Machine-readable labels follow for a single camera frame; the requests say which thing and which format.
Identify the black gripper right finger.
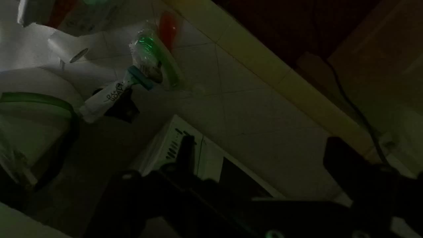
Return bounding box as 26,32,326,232
323,136,398,211

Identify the white tape roll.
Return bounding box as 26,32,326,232
48,31,89,63

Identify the black power cable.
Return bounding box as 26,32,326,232
308,3,394,169

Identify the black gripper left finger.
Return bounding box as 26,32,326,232
160,134,196,185

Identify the white and blue paper bag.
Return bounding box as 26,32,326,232
131,114,285,199

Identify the green plastic wrapped item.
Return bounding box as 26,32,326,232
130,11,183,89

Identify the white toothpaste tube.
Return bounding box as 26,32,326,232
78,76,139,122

